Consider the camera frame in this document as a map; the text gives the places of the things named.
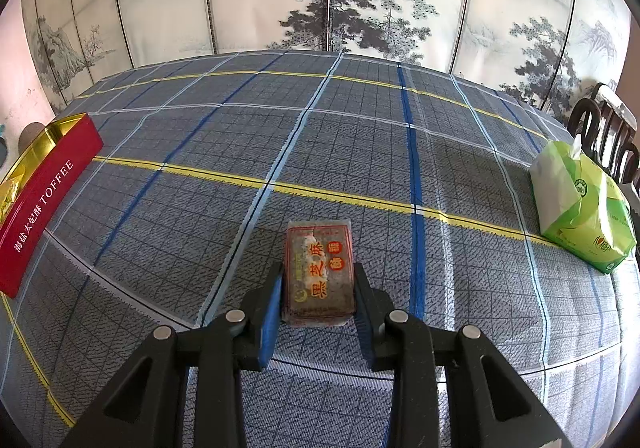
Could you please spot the brown sesame candy packet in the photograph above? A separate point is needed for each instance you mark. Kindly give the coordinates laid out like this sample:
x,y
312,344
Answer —
x,y
317,273

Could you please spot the small round disc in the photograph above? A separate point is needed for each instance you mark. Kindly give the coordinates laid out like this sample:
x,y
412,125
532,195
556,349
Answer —
x,y
31,135

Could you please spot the grey cloth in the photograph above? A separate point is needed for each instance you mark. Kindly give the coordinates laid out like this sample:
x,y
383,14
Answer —
x,y
632,198

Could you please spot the green tissue pack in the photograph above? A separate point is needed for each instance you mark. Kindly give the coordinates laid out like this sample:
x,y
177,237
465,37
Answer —
x,y
580,218

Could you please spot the red tin box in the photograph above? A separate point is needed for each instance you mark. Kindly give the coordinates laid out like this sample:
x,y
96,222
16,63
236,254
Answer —
x,y
45,198

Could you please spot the dark wooden chair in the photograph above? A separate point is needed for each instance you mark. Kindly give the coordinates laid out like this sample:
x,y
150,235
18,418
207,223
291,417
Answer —
x,y
631,160
595,120

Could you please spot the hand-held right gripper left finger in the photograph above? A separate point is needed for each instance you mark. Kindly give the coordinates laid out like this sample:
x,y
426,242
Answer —
x,y
272,323

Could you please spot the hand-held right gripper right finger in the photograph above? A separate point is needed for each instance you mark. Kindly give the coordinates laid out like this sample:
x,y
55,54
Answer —
x,y
367,323

